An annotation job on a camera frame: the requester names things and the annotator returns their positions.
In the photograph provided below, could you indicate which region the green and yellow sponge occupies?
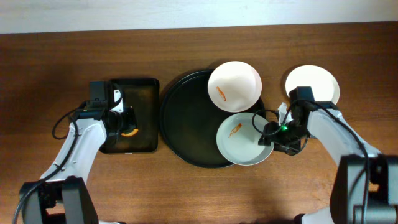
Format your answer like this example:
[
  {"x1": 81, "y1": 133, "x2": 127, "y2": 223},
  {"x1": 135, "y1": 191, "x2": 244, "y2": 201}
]
[{"x1": 121, "y1": 128, "x2": 139, "y2": 137}]

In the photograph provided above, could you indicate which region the grey plate with sauce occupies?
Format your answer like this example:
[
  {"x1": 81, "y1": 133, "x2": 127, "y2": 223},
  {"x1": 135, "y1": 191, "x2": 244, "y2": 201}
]
[{"x1": 216, "y1": 113, "x2": 274, "y2": 166}]

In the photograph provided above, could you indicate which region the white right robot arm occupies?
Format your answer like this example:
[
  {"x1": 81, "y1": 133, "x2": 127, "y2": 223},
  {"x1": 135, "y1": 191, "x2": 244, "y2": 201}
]
[{"x1": 258, "y1": 100, "x2": 397, "y2": 224}]

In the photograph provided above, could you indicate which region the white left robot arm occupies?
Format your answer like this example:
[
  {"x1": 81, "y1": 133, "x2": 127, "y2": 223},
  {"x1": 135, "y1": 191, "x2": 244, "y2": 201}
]
[{"x1": 12, "y1": 85, "x2": 138, "y2": 223}]

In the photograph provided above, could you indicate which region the black rectangular tray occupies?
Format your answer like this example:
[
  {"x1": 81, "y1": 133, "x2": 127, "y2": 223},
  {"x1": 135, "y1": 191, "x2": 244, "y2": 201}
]
[{"x1": 100, "y1": 78, "x2": 159, "y2": 154}]

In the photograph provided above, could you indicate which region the black round tray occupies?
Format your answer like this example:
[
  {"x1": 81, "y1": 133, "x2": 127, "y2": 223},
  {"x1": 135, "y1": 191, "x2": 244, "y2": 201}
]
[{"x1": 159, "y1": 68, "x2": 267, "y2": 169}]

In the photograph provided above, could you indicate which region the pinkish white plate with sauce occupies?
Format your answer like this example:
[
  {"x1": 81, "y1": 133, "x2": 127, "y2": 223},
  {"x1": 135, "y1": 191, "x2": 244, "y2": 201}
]
[{"x1": 207, "y1": 61, "x2": 262, "y2": 113}]

